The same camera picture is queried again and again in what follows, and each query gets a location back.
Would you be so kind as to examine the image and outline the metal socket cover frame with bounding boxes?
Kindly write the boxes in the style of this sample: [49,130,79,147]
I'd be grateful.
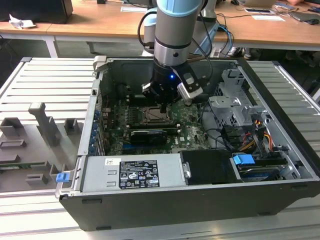
[141,106,173,124]

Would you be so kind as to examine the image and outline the silver CPU green rim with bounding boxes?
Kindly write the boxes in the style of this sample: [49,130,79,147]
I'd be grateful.
[147,109,165,121]

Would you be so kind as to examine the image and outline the black RAM slot white clips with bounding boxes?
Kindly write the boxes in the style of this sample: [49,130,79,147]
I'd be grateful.
[130,121,181,128]
[159,126,182,133]
[126,93,147,101]

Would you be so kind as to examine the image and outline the CPU socket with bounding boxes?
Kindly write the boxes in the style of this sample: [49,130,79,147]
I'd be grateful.
[138,104,176,125]

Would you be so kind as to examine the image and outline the black graphics card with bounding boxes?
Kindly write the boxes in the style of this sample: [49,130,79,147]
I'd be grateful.
[129,128,169,146]

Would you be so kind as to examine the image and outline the green motherboard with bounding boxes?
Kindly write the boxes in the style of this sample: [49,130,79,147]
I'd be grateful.
[99,97,209,156]

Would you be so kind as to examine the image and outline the silver perforated disk bay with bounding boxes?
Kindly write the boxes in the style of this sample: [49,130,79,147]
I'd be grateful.
[207,69,271,132]

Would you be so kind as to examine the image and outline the grey plastic case latch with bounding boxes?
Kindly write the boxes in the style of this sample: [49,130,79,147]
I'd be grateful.
[92,55,109,74]

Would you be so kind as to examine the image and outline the black plastic air shroud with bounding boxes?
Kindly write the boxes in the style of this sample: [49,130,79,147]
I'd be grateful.
[179,149,242,186]

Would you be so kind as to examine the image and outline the person's shoe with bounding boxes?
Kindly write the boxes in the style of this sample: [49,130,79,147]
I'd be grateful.
[243,46,254,60]
[227,46,241,60]

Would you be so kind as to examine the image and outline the white paper sheet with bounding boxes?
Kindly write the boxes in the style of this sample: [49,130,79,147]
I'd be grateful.
[251,14,286,22]
[120,5,154,13]

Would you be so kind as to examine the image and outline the silver power supply unit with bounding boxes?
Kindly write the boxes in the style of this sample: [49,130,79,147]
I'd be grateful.
[80,152,189,193]

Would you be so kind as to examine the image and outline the blue disk carrier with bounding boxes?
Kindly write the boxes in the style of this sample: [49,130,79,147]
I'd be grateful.
[231,154,256,166]

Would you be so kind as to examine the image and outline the black open PC case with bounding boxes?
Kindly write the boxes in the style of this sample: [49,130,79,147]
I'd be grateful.
[58,56,320,232]

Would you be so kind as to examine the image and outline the silver hard disk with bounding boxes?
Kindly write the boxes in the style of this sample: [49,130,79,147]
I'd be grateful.
[236,163,282,182]

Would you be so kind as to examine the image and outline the flat tablet device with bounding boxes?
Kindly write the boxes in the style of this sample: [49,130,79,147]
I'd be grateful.
[243,7,274,15]

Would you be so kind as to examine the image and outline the grey parts rack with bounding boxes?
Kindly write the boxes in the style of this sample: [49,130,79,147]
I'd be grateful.
[0,101,87,193]

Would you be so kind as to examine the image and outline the blue plastic case latch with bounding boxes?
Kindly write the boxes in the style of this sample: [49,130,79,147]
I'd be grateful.
[55,172,70,183]

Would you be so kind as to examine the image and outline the grey laptop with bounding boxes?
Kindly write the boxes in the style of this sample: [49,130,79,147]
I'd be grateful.
[236,0,277,8]

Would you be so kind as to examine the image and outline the black box-shaped device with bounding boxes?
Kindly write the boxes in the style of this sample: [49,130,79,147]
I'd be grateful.
[0,0,74,25]

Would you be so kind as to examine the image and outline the green RAM stick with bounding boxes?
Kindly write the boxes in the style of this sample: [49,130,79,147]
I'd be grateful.
[0,161,48,170]

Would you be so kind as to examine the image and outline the dark flat notebook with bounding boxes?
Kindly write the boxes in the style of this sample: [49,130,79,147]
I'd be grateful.
[288,11,320,23]

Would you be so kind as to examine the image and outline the crumpled white paper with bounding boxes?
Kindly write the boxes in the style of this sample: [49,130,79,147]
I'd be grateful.
[8,13,36,30]

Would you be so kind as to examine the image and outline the small grey wrist camera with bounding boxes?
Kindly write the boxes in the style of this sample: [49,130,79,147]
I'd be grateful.
[141,82,154,98]

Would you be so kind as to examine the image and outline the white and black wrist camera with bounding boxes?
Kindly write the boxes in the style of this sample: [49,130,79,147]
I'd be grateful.
[176,71,204,101]

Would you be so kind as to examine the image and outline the black camera cable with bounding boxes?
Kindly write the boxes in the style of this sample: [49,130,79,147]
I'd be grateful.
[196,13,214,86]

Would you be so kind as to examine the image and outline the black wire loop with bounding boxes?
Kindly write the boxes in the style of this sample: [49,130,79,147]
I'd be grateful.
[201,126,235,153]

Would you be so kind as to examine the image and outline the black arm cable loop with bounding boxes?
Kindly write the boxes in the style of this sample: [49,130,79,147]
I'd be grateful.
[138,11,157,50]

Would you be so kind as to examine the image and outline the blue cable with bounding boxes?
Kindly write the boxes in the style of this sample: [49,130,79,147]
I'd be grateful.
[214,17,236,60]

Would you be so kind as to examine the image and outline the wooden desk white frame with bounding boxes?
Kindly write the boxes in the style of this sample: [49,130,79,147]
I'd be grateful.
[47,0,158,55]
[0,21,61,58]
[214,0,320,52]

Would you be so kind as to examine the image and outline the yellow red wire bundle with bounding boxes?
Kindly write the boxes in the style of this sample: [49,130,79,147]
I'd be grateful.
[238,119,274,153]

